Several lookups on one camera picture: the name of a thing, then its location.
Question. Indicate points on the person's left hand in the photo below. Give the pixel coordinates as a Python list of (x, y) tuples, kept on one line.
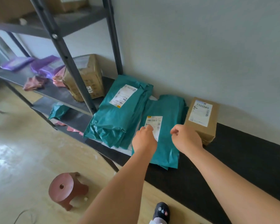
[(144, 141)]

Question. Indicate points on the person's right hand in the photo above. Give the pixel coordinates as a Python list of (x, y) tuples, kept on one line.
[(187, 138)]

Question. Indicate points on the small brown cardboard box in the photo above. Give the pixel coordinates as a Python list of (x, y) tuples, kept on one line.
[(210, 128)]

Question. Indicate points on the white mailer bag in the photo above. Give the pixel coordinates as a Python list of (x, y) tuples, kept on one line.
[(116, 148)]

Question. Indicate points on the teal package short label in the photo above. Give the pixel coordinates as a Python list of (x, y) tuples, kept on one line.
[(170, 109)]

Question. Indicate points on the teal package yellow-corner label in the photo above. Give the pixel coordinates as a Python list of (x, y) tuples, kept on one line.
[(112, 118)]

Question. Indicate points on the bulky taped cardboard box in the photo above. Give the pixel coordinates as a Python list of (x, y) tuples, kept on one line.
[(95, 76)]

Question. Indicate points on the pale cardboard box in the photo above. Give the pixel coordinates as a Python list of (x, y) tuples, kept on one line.
[(67, 4)]

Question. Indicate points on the person's right forearm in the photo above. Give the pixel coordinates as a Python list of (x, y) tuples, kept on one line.
[(240, 191)]

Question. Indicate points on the person's left forearm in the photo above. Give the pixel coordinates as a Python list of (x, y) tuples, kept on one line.
[(116, 193)]

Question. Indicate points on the person's beige trousers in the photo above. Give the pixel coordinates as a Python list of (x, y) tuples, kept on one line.
[(157, 221)]

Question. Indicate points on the black low metal table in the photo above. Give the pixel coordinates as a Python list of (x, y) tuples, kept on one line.
[(247, 160)]

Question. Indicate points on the dark patterned slipper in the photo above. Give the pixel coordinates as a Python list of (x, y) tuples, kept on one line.
[(162, 212)]

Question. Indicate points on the red-brown plastic stool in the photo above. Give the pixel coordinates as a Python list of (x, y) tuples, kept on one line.
[(60, 186)]

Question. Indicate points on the black metal shelf rack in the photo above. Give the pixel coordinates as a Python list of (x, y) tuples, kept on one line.
[(58, 44)]

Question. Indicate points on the small white paper scrap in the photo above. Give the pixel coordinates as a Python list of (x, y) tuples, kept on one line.
[(23, 21)]

